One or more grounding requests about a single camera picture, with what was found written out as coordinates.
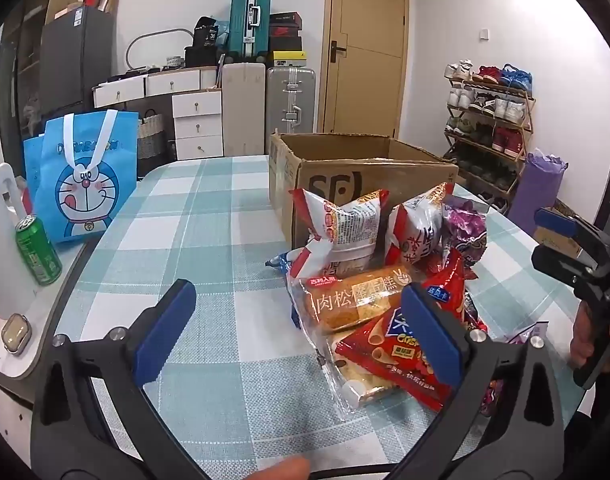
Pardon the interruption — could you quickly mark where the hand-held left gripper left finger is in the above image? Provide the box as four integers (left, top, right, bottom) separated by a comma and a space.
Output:
31, 279, 208, 480

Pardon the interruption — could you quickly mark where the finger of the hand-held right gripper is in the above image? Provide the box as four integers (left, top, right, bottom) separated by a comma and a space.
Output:
531, 244, 593, 287
534, 207, 610, 261

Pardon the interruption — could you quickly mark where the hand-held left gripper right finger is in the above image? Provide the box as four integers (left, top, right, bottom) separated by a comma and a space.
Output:
389, 282, 566, 480

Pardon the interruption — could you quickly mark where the purple snack bag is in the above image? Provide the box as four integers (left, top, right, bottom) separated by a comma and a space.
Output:
442, 195, 488, 266

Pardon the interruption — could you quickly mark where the clear bread loaf packet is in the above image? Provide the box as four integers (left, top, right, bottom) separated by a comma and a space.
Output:
287, 265, 414, 336

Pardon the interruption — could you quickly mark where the brown cardboard box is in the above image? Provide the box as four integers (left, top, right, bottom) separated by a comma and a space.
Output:
268, 132, 459, 251

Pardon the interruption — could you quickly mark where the person's right hand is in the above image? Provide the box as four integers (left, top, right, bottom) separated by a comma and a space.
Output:
569, 304, 610, 374

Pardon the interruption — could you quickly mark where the person's left hand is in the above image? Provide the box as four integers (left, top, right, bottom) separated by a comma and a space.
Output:
248, 457, 312, 480

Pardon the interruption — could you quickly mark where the cardboard floor box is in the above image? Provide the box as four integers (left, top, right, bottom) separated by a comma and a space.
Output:
532, 200, 593, 262

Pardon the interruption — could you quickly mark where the purple bag on floor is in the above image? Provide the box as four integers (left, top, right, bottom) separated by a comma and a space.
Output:
507, 149, 570, 236

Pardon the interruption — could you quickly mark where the red crisps packet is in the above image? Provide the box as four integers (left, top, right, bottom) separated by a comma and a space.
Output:
334, 305, 453, 411

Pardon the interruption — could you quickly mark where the clear pastry packet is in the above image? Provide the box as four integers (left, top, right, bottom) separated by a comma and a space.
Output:
315, 335, 402, 421

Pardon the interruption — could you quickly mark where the wooden shoe rack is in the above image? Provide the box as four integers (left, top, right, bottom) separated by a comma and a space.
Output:
444, 75, 536, 211

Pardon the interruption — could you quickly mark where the red white snack bag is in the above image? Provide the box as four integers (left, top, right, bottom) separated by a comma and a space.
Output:
385, 182, 456, 266
290, 187, 390, 281

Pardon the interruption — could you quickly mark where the white side table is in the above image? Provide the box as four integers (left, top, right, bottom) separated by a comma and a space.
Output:
0, 175, 103, 461

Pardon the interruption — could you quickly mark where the blue snack packet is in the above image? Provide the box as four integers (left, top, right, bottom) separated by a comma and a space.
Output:
267, 252, 298, 274

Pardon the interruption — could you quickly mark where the shoe rack with shoes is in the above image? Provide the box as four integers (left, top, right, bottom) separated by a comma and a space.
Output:
444, 59, 534, 211

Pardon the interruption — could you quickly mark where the green drink can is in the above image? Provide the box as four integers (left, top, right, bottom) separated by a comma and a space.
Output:
16, 214, 63, 287

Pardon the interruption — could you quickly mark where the blue cartoon tote bag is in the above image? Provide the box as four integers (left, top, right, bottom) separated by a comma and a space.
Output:
24, 109, 140, 245

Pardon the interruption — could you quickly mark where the woven laundry basket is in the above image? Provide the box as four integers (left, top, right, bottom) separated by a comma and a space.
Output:
136, 114, 164, 161

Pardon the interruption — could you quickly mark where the white drawer cabinet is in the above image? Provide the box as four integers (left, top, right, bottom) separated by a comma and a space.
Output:
92, 67, 224, 161

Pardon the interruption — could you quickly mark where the beige suitcase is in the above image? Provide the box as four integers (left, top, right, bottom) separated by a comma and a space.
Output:
221, 62, 266, 157

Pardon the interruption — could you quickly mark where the tan wooden door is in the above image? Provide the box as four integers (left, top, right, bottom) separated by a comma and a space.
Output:
322, 0, 410, 137

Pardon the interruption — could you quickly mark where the silver suitcase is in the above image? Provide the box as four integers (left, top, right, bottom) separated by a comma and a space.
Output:
265, 66, 316, 135

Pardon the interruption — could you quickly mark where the black storage box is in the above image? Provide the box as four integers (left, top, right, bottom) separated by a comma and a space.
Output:
185, 46, 220, 68

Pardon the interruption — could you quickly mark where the grey fridge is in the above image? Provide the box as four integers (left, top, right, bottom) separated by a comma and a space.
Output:
39, 6, 116, 116

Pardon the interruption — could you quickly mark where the dark open shelf unit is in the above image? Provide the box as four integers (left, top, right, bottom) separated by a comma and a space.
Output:
0, 5, 46, 142

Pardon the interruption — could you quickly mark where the yellow black shoe box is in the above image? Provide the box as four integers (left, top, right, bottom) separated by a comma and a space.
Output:
268, 50, 306, 67

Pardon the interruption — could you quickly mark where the black bag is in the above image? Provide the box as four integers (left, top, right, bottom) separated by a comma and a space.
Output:
192, 16, 220, 49

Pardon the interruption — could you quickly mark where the teal suitcase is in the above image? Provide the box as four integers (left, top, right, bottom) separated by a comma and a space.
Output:
229, 0, 272, 63

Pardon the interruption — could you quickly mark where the grey oval metal frame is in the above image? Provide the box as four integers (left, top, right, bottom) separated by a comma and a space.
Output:
126, 29, 196, 71

